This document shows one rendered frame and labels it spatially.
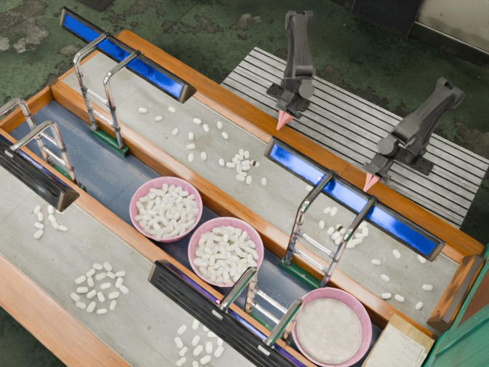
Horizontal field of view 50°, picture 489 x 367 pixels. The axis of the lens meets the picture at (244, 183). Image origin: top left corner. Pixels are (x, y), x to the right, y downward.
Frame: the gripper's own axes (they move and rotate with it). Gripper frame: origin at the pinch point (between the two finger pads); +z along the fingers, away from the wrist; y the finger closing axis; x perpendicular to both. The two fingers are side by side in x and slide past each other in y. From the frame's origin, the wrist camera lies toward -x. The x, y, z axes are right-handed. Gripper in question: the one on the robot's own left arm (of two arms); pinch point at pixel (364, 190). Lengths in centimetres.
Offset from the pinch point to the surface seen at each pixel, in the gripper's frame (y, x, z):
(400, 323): 34.4, -14.8, 29.7
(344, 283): 12.4, -13.3, 29.7
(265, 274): -12.8, -13.3, 43.6
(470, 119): 16, 161, -57
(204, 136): -67, 2, 16
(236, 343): 0, -67, 45
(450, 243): 35.2, 11.1, 1.0
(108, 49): -103, -31, 3
